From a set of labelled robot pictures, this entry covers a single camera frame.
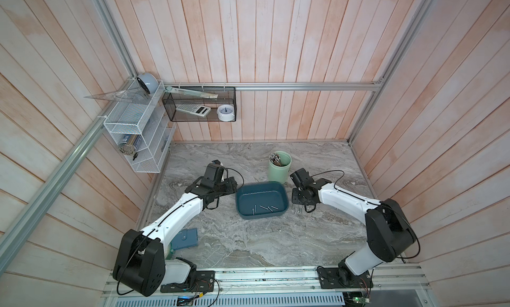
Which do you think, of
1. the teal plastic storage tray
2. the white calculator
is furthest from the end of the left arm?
the white calculator

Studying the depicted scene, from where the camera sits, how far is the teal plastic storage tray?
0.92 meters

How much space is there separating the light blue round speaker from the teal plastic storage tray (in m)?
0.60

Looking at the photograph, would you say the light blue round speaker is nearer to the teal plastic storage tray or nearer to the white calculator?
the white calculator

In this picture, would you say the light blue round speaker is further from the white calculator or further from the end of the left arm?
the end of the left arm

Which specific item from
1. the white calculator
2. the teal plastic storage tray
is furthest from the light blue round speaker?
the teal plastic storage tray

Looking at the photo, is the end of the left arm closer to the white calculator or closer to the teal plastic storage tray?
the teal plastic storage tray

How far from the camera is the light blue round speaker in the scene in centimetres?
83
